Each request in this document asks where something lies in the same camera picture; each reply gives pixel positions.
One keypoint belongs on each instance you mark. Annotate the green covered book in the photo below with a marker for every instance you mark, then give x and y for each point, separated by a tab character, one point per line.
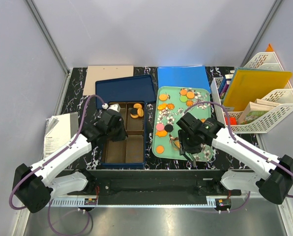
255	110

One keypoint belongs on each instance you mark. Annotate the plain orange round cookie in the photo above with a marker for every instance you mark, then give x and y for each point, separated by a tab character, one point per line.
159	149

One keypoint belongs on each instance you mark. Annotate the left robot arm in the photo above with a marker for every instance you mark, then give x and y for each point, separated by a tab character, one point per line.
36	185

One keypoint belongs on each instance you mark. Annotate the orange fish cookie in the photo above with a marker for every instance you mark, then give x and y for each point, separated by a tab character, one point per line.
162	106

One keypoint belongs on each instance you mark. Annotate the tan cardboard sheet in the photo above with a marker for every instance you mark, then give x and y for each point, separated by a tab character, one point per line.
101	73

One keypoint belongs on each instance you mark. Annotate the blue folder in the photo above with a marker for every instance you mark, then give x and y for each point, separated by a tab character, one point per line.
183	76

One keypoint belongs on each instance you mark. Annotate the white manual booklet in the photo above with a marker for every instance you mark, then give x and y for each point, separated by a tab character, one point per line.
59	130

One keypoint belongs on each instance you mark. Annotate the pink sandwich cookie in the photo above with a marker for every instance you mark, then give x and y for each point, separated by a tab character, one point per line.
160	127

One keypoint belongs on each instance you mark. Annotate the round yellow sandwich cookie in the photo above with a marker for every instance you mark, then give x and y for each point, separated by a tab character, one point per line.
176	145
140	112
137	106

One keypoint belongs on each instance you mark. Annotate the blue cookie tin box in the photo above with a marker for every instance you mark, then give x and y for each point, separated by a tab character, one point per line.
123	162

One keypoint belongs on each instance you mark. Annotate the white desk file organizer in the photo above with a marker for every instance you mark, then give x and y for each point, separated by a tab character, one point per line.
261	61

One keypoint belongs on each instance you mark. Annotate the orange flower cookie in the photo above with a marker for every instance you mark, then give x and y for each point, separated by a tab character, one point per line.
170	106

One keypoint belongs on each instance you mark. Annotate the red small object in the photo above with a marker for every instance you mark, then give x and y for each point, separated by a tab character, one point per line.
231	121

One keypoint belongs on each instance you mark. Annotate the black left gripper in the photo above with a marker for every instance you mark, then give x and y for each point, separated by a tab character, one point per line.
123	134

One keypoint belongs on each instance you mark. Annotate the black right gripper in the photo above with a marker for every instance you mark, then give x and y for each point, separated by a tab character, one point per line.
184	146

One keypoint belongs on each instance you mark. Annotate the yellow folder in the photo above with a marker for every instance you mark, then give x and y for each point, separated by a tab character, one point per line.
249	84

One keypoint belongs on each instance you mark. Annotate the green floral serving tray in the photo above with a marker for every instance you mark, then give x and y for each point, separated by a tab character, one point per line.
194	95

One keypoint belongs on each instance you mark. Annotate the green round cookie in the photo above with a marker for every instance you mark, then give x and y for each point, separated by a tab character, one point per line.
183	98

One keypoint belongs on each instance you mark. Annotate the yellow fish cookie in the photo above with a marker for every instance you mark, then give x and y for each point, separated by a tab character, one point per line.
162	133

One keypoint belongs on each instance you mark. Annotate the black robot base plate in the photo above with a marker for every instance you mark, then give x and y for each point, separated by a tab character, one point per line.
159	187

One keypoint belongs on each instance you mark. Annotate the black sandwich cookie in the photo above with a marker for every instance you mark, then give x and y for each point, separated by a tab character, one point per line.
168	128
133	112

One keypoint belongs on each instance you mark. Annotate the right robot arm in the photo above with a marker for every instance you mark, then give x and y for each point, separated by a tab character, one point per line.
270	175

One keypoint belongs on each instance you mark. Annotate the blue tin lid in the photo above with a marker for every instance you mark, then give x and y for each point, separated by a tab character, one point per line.
128	89

